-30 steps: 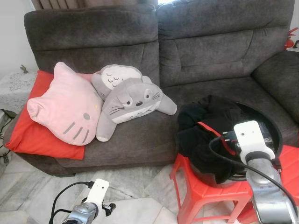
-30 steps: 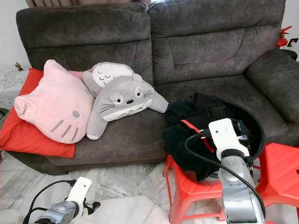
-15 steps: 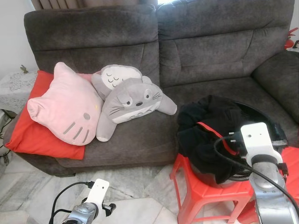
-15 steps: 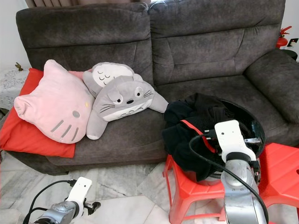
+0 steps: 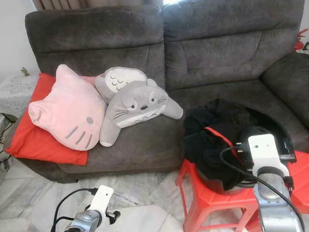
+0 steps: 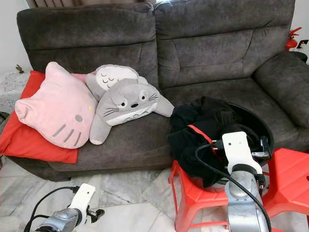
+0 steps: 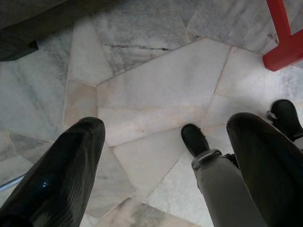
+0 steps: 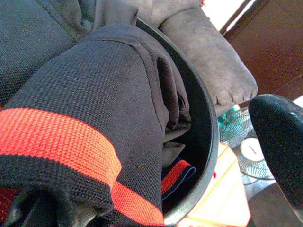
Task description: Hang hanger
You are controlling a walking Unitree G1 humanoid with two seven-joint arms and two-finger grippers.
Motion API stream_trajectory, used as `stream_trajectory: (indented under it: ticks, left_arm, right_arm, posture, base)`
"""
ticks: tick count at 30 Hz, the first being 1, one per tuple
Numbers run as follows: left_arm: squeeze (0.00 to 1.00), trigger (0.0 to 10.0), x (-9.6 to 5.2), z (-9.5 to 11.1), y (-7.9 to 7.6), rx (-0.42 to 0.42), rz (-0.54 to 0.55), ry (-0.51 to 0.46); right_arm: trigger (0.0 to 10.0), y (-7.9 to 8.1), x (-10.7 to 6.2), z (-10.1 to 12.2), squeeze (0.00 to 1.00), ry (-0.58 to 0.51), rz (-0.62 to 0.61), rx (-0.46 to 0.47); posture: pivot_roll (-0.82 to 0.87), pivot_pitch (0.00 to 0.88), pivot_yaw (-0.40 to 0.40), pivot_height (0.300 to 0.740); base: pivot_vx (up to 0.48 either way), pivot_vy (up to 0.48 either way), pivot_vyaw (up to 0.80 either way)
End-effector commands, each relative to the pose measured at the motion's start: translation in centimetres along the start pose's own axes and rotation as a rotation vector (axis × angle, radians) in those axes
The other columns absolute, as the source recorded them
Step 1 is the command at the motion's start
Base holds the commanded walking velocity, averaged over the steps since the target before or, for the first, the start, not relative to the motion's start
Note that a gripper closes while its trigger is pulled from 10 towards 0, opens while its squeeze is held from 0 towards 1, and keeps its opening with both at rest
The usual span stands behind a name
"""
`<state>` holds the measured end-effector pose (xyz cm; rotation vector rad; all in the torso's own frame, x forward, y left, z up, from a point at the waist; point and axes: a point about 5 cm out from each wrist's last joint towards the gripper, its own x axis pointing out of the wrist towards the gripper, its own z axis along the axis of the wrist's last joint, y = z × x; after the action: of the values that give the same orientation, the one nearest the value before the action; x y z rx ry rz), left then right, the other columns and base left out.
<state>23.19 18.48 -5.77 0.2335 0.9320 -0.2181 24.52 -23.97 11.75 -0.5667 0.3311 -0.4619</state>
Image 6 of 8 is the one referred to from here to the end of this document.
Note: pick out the black round laundry basket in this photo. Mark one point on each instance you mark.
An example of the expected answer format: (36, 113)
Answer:
(256, 125)

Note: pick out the white lace covered side table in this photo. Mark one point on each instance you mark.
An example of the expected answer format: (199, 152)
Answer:
(12, 92)

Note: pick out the grey Totoro plush open eyes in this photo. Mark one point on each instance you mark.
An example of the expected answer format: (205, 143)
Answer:
(130, 101)

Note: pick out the red cushion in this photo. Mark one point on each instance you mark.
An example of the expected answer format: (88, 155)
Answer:
(24, 145)

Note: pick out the grey Totoro plush white belly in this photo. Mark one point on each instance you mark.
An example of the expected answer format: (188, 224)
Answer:
(111, 77)

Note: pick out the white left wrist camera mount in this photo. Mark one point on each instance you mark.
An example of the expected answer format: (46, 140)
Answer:
(83, 195)

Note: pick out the pink Hello Kitty cushion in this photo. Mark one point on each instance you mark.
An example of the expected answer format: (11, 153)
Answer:
(50, 108)

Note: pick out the dark grey fabric sofa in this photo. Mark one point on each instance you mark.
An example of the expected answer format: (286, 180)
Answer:
(212, 53)

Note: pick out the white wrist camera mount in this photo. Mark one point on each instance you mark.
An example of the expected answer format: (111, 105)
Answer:
(239, 147)
(83, 195)

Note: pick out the red plastic stool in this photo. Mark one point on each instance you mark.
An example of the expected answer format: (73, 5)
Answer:
(193, 203)
(289, 179)

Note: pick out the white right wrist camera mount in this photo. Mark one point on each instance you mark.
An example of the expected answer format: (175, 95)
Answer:
(239, 147)

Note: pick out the red fire extinguisher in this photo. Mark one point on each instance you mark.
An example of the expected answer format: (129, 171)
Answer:
(292, 43)

